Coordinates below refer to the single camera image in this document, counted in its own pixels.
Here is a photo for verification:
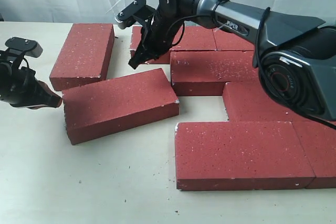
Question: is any red brick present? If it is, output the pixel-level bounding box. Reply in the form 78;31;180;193
130;26;218;65
49;23;115;91
63;68;180;145
175;122;315;191
213;29;254;51
292;121;335;189
170;51;257;97

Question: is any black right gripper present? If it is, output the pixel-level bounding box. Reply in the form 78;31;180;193
128;6;184;69

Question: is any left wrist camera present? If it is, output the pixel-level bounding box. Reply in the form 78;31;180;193
5;37;43;58

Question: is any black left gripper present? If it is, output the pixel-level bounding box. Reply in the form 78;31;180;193
1;50;62;110

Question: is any red brick under stack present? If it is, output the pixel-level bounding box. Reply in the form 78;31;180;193
49;23;115;91

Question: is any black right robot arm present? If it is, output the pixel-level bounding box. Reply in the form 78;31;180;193
117;0;335;129

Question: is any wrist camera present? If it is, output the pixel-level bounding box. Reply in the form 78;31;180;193
5;37;43;58
115;0;156;29

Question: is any red brick third row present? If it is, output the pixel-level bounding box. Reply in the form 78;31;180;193
223;81;307;122

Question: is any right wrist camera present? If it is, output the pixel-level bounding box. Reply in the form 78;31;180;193
115;0;156;29

